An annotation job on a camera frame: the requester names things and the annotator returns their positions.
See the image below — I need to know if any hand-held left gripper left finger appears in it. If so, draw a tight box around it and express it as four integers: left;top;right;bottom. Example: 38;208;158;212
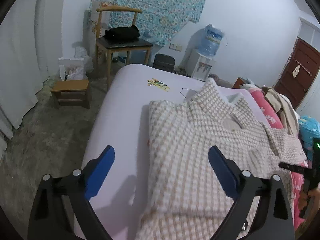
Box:
27;145;116;240

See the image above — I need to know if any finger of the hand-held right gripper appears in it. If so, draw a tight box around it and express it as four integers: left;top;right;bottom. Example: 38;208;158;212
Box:
278;162;312;175

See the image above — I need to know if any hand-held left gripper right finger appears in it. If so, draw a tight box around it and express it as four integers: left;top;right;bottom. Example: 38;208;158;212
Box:
208;145;295;240

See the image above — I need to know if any beige white checked sweater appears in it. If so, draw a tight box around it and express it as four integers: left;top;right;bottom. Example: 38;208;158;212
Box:
135;78;308;240

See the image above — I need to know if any beige clothes pile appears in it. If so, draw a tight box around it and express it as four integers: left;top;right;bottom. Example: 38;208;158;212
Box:
262;87;300;135

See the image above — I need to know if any person's right hand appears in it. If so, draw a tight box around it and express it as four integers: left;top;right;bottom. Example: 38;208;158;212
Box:
301;189;320;207

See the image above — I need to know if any blue floral pillow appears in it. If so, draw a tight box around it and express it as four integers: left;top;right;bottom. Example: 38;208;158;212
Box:
297;115;320;153

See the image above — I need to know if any pink floral blanket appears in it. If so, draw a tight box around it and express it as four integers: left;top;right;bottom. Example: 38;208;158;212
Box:
250;87;313;230

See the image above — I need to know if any dark red door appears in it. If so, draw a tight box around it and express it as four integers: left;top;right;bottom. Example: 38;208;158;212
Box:
274;37;320;109

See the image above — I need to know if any brown wooden box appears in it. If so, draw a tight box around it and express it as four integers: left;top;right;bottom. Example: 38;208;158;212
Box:
232;77;245;89

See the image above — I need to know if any small wooden stool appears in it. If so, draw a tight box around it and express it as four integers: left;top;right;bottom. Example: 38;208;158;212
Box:
51;79;90;110

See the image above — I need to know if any door hook rack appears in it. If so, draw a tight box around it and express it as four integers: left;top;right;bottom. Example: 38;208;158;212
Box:
292;59;313;78

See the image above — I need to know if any white plastic bag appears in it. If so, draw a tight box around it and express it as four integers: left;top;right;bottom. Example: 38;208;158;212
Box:
74;46;94;74
58;57;87;81

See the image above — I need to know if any white water dispenser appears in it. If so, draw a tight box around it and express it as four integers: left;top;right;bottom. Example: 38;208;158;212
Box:
186;49;217;82

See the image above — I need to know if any white curtain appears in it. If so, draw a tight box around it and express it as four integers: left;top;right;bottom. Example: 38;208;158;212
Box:
0;0;65;140

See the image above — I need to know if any black waste bin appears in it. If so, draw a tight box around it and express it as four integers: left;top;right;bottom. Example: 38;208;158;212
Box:
153;54;175;73

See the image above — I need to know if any wooden chair with dark seat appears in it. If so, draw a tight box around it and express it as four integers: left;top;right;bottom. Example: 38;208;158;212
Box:
96;5;154;90

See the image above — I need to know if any blue water bottle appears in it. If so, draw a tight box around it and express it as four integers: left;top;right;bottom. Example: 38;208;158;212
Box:
200;24;225;57

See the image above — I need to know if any black bag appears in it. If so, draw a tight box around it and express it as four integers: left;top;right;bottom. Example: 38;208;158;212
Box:
104;25;140;40

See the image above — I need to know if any pale floral cloth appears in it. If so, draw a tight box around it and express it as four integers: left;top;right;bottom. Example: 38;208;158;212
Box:
86;1;110;65

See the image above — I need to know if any turquoise floral hanging cloth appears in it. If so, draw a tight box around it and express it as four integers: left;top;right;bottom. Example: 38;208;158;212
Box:
87;0;210;47

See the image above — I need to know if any thin wire clothes hanger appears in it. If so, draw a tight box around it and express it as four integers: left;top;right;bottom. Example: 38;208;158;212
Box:
179;87;198;100

